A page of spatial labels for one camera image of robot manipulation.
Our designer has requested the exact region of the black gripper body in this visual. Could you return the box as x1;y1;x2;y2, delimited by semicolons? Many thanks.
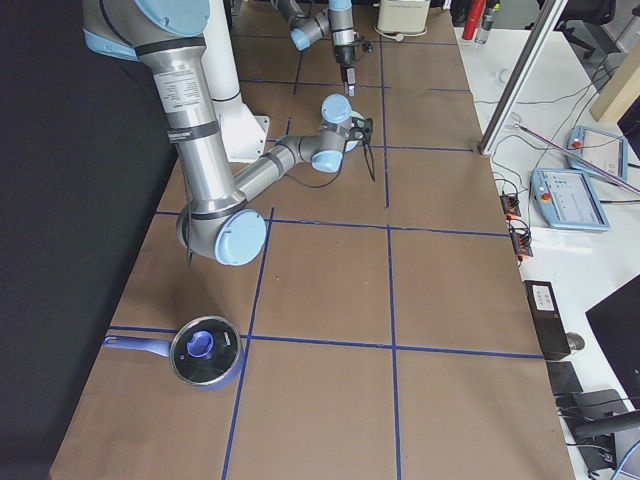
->
333;43;356;67

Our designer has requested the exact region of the green bowl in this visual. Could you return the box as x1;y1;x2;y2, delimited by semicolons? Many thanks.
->
345;112;366;152

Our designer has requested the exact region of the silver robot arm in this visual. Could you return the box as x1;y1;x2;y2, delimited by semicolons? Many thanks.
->
83;1;362;266
270;0;358;97

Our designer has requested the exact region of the cream white toaster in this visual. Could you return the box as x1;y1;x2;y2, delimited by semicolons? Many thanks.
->
376;0;430;36

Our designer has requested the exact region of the red bottle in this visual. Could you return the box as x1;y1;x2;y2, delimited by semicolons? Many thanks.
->
461;0;486;41

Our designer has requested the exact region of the near blue teach pendant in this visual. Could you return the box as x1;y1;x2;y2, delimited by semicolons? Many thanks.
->
531;168;610;231

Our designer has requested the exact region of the blue teach pendant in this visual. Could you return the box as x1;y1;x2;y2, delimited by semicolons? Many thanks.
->
567;125;629;181
531;168;610;231

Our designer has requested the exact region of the far blue teach pendant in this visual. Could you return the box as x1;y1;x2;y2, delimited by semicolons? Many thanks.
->
567;125;629;181

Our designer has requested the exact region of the long reach grabber tool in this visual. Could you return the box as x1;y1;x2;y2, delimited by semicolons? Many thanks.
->
514;122;640;195

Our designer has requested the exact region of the blue saucepan with glass lid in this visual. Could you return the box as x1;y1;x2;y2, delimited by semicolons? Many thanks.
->
103;316;245;391

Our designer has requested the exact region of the black power box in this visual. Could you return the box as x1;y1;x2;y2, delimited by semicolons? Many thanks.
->
524;280;570;361

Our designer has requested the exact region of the black monitor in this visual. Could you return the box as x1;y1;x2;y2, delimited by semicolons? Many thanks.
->
586;281;639;407

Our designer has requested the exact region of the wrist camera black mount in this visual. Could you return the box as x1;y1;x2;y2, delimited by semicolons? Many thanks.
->
350;117;374;144
354;33;373;54

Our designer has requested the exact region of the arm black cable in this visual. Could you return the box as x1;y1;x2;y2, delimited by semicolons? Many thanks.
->
284;119;378;190

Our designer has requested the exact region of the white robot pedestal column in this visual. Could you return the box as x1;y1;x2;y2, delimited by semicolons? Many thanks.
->
202;0;270;163

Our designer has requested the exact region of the aluminium frame post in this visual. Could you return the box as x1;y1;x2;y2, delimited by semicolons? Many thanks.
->
478;0;568;155

